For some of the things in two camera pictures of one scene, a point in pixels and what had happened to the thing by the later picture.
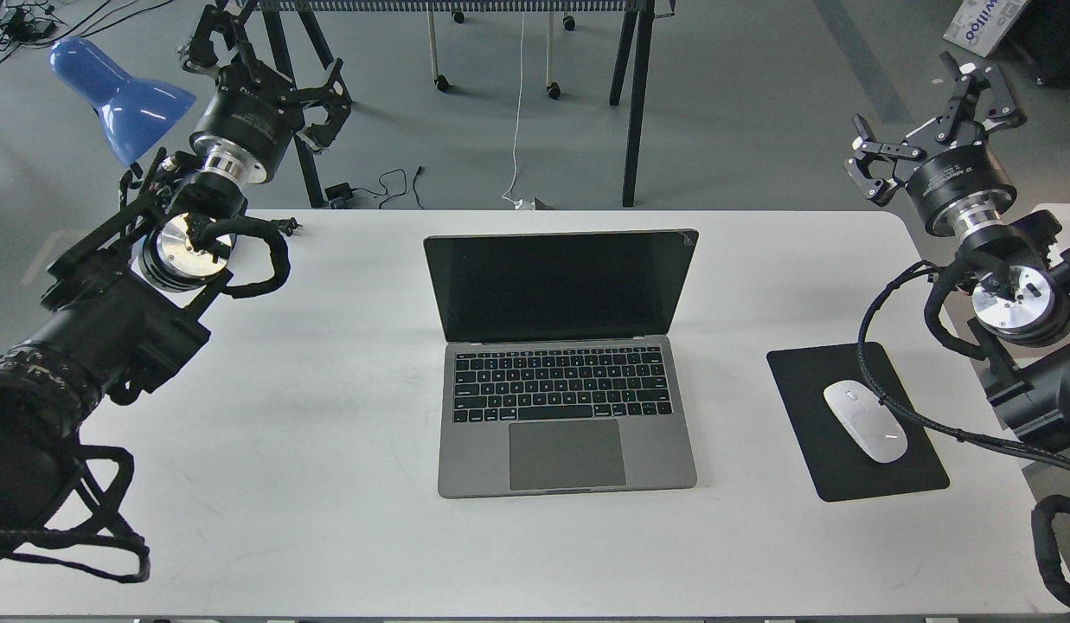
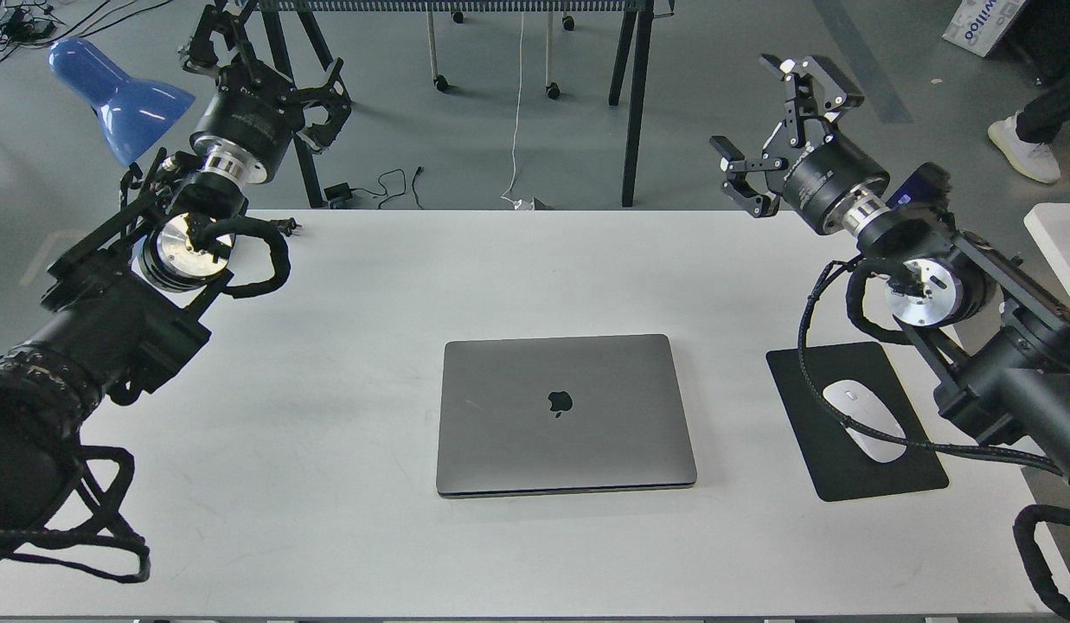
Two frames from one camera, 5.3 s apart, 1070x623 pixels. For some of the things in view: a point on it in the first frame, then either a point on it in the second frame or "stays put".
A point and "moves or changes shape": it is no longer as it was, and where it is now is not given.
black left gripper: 251,118 stays put
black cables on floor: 16,21 stays put
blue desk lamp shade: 133,112 stays put
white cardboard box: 981,25 stays put
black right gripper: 958,188 -> 829,174
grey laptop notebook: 561,373 moves or changes shape
